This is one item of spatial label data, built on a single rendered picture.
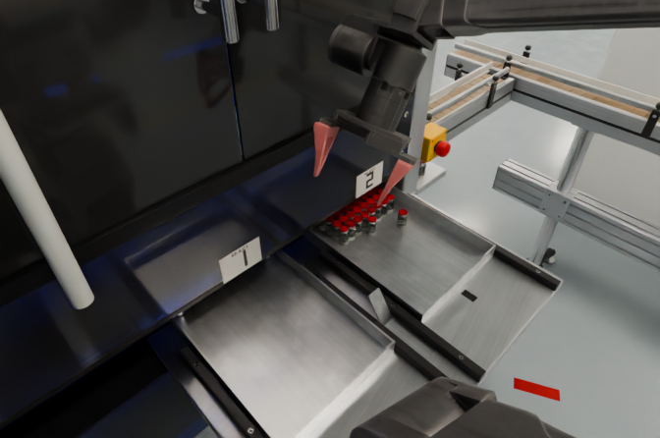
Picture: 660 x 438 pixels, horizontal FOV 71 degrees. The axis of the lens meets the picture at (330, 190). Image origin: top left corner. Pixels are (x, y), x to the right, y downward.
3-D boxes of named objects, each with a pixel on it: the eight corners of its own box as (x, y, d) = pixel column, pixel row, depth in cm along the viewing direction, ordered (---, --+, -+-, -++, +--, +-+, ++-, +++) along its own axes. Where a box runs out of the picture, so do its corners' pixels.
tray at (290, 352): (169, 322, 89) (165, 311, 87) (275, 253, 103) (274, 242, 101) (282, 460, 70) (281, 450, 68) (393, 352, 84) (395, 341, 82)
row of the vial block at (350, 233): (336, 243, 106) (337, 228, 103) (388, 206, 115) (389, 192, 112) (343, 247, 104) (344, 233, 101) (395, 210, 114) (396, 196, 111)
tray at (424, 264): (302, 236, 107) (302, 225, 105) (377, 188, 122) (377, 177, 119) (420, 326, 88) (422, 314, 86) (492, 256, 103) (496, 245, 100)
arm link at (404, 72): (422, 42, 56) (436, 53, 61) (374, 26, 59) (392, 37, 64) (399, 96, 58) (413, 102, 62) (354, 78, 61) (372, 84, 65)
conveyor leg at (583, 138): (515, 273, 204) (572, 121, 156) (524, 262, 209) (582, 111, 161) (533, 285, 199) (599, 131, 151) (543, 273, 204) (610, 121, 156)
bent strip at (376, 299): (365, 314, 90) (367, 296, 87) (376, 305, 92) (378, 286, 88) (424, 361, 83) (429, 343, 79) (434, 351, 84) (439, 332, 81)
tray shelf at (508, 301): (148, 344, 88) (145, 338, 86) (389, 185, 125) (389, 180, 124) (321, 576, 61) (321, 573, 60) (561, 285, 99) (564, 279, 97)
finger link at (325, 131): (341, 194, 61) (369, 129, 59) (294, 172, 63) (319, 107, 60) (352, 187, 68) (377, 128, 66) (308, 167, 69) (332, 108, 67)
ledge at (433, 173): (377, 172, 130) (377, 167, 129) (406, 154, 137) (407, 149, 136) (416, 194, 122) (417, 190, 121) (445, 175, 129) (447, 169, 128)
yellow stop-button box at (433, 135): (405, 152, 120) (407, 128, 116) (421, 141, 124) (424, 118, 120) (428, 164, 116) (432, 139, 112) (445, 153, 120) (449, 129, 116)
